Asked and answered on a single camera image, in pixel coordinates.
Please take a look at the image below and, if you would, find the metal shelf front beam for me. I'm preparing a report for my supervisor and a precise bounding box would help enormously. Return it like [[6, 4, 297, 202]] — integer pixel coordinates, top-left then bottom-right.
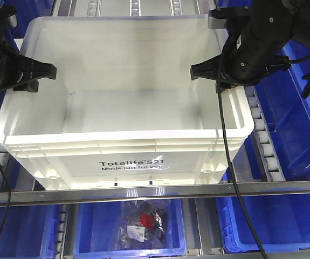
[[9, 181, 310, 206]]

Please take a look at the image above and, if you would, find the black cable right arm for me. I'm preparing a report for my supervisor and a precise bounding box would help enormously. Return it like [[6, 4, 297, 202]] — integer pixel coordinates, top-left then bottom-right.
[[215, 53, 269, 259]]

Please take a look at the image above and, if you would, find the blue bin upper right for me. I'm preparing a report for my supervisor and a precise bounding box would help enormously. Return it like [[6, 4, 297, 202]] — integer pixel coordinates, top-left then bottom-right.
[[255, 59, 310, 180]]

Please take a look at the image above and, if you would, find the blue bin lower left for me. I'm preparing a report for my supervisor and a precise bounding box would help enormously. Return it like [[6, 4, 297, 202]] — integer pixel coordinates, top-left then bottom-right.
[[0, 205, 60, 258]]

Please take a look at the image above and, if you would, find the white plastic tote bin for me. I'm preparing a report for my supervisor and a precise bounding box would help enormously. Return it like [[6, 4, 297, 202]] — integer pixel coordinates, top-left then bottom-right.
[[0, 16, 254, 190]]

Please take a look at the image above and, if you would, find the blue bin with bagged parts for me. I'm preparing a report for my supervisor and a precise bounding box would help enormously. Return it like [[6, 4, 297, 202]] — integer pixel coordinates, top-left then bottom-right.
[[73, 199, 187, 258]]

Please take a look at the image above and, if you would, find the blue bin lower right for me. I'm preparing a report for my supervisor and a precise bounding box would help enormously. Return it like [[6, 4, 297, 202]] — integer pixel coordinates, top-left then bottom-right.
[[216, 194, 310, 253]]

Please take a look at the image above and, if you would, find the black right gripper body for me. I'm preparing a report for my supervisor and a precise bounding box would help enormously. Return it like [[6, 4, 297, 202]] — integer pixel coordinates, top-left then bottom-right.
[[223, 1, 298, 85]]

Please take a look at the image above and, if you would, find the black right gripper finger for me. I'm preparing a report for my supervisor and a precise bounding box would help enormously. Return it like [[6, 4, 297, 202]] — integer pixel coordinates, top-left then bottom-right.
[[215, 80, 238, 93], [190, 58, 221, 80]]

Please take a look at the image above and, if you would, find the right roller track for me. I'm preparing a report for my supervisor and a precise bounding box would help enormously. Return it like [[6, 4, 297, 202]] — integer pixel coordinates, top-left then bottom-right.
[[245, 86, 286, 182]]

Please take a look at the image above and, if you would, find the clear bag of parts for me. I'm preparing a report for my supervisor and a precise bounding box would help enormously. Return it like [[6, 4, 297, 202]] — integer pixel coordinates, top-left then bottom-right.
[[111, 199, 171, 250]]

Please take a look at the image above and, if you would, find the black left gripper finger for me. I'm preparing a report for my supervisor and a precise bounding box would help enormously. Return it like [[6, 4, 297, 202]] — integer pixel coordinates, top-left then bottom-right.
[[18, 56, 57, 81], [12, 80, 39, 93]]

